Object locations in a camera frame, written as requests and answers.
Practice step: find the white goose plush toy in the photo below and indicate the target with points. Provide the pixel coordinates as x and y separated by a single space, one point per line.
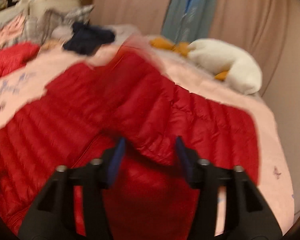
228 63

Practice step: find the beige curtain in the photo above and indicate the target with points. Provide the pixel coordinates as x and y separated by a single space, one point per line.
268 29

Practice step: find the grey plaid pillow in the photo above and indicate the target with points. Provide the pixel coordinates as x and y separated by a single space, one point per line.
40 30

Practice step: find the dark navy fleece garment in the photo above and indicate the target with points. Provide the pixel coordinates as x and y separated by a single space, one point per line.
87 38

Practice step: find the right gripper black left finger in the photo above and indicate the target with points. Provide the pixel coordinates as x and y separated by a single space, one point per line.
52 214

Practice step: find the red quilted down jacket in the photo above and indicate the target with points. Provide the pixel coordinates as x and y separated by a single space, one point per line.
87 110

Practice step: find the pink printed duvet cover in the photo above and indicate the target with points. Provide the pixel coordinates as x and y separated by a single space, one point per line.
29 83

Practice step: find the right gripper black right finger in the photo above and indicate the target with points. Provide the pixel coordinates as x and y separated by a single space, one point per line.
247 213

